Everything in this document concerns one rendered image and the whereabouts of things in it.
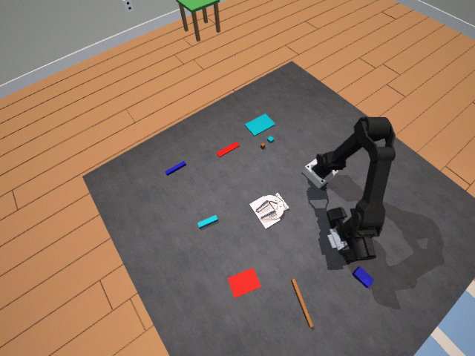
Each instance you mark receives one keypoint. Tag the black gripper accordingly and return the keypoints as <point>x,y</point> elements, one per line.
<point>335,217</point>

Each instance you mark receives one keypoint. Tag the cyan rectangular bar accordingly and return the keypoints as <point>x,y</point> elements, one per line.
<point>207,222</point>

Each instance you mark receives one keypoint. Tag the red flat bar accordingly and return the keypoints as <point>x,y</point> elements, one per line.
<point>227,149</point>

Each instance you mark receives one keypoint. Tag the brown flat bar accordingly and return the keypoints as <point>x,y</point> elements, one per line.
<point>302,303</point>

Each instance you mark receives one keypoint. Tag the cyan flat rectangular plate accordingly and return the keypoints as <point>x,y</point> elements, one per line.
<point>260,124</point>

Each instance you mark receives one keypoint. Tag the red rectangular plate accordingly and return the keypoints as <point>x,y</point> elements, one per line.
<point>244,282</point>

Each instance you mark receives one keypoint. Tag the blue rectangular bar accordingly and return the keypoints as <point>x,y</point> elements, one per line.
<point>176,167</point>

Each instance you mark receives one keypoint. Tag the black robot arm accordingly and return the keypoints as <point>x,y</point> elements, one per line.
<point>368,217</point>

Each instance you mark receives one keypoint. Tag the blue rectangular block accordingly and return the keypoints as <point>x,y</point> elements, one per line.
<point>363,276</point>

